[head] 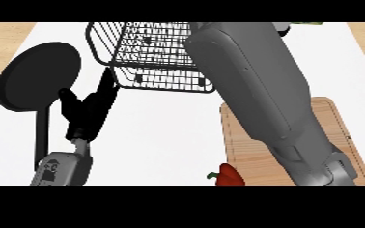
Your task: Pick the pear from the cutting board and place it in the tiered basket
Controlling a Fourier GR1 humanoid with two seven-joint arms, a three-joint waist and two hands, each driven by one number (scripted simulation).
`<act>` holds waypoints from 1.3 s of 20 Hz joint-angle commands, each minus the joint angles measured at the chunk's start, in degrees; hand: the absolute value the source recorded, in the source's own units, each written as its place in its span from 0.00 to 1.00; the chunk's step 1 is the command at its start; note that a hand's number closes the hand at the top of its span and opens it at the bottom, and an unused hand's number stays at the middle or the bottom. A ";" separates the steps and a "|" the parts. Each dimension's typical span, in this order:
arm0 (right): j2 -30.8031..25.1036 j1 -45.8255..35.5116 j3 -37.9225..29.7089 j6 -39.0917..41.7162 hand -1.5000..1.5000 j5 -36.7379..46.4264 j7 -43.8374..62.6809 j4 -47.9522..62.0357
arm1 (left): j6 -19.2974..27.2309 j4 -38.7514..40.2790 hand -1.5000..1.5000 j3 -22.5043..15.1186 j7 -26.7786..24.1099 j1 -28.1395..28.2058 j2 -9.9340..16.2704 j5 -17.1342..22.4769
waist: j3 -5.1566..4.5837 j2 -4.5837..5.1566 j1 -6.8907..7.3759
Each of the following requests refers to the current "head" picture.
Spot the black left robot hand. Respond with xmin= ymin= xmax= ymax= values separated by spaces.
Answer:
xmin=58 ymin=67 xmax=121 ymax=142

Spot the wooden cutting board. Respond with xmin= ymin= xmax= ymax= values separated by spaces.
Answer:
xmin=219 ymin=96 xmax=365 ymax=187

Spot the black frying pan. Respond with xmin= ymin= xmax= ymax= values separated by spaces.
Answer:
xmin=0 ymin=41 xmax=83 ymax=174

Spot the red bell pepper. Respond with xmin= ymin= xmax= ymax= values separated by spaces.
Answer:
xmin=205 ymin=162 xmax=247 ymax=187

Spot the green leafy vegetable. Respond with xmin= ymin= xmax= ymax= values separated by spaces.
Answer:
xmin=290 ymin=21 xmax=326 ymax=26

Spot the black wire tiered basket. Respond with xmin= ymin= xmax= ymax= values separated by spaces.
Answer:
xmin=84 ymin=21 xmax=217 ymax=95

